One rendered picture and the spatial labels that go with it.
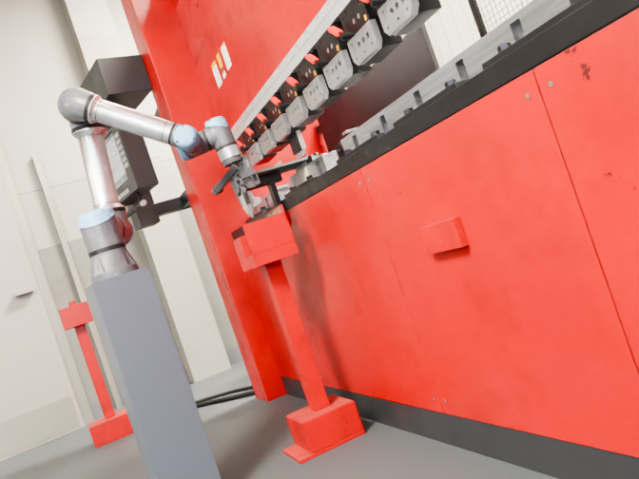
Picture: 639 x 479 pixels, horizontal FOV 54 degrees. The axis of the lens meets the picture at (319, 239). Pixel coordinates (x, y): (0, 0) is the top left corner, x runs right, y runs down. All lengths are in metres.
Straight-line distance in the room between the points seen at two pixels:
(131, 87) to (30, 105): 1.81
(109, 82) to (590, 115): 2.77
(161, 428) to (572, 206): 1.38
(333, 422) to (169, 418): 0.55
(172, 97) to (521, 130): 2.40
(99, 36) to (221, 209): 2.42
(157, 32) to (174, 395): 2.05
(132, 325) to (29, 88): 3.49
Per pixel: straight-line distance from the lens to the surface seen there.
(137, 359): 2.02
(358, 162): 1.79
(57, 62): 5.39
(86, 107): 2.16
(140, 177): 3.35
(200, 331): 4.92
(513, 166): 1.28
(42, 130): 5.19
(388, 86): 2.80
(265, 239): 2.13
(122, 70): 3.57
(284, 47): 2.34
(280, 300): 2.20
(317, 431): 2.20
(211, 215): 3.25
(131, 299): 2.03
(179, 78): 3.42
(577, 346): 1.32
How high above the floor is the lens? 0.65
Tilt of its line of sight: 1 degrees up
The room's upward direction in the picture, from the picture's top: 19 degrees counter-clockwise
